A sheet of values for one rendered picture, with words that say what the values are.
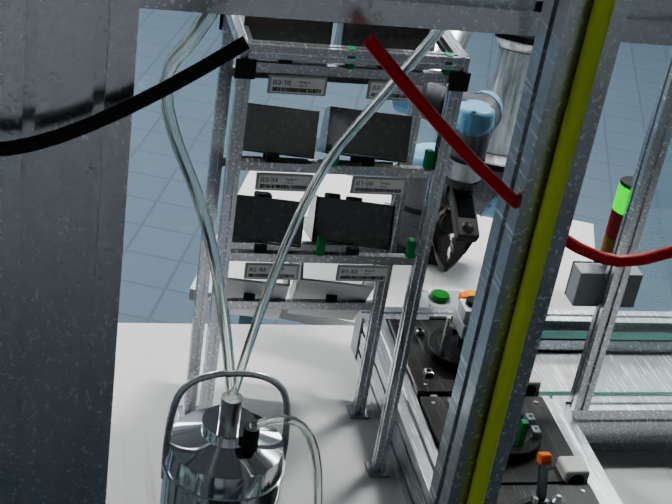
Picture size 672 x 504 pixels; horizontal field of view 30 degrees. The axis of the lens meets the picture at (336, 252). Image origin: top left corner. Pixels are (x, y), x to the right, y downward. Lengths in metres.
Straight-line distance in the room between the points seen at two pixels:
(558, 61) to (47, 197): 0.37
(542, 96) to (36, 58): 0.36
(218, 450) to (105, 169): 0.58
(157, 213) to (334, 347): 2.29
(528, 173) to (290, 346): 1.68
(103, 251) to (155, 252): 3.63
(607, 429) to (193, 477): 1.23
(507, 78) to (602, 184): 2.87
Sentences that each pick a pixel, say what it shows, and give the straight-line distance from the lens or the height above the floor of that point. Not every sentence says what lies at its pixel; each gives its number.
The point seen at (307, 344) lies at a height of 0.86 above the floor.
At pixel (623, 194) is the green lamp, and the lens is 2.21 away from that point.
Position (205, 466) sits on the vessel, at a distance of 1.39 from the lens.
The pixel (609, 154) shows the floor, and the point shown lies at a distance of 6.01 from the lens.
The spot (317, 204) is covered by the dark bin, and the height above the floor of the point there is 1.36.
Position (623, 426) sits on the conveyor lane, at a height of 0.92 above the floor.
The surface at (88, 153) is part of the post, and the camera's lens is 0.87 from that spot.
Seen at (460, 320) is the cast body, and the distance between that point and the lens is 2.40.
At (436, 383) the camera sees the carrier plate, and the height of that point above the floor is 0.97.
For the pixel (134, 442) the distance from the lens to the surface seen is 2.29.
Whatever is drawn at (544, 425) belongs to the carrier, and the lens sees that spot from 2.32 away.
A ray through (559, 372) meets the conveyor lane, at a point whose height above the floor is 0.92.
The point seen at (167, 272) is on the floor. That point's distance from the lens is 4.43.
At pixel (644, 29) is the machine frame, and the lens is 0.98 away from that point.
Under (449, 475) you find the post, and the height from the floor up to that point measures 1.62.
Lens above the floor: 2.30
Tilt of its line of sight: 29 degrees down
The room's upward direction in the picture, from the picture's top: 9 degrees clockwise
